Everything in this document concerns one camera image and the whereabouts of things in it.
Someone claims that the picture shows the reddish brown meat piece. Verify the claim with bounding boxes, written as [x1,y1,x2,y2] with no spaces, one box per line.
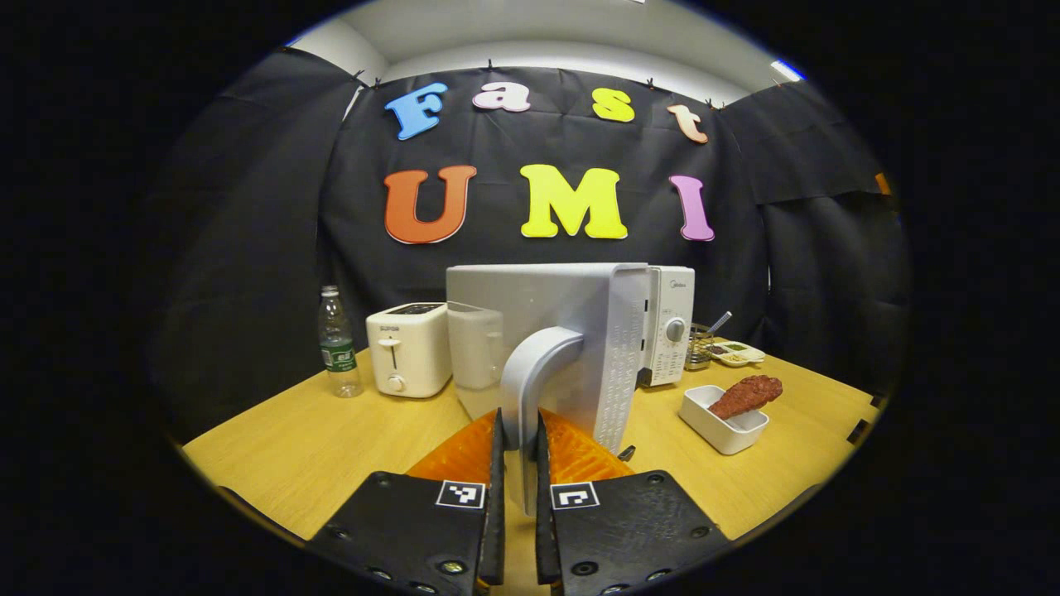
[707,374,784,421]

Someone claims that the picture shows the clear plastic water bottle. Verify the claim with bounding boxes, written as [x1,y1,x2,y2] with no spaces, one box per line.
[318,285,364,400]

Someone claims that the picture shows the white divided bean tray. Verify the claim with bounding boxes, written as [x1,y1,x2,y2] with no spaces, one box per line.
[710,339,766,368]

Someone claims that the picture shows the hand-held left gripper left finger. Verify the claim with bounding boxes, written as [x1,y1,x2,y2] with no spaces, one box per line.
[305,406,508,596]

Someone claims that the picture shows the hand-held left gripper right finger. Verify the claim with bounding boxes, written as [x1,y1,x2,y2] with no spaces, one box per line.
[532,410,733,596]

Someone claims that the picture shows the metal wire basket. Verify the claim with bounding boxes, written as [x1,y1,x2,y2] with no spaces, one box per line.
[685,324,718,372]

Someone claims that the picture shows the white microwave oven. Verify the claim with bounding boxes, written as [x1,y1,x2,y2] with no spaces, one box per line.
[445,262,696,519]

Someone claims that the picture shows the white toaster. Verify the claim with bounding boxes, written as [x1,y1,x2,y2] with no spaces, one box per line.
[365,301,455,400]

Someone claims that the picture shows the white rectangular container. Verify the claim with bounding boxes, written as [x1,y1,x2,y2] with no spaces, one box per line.
[678,384,770,457]

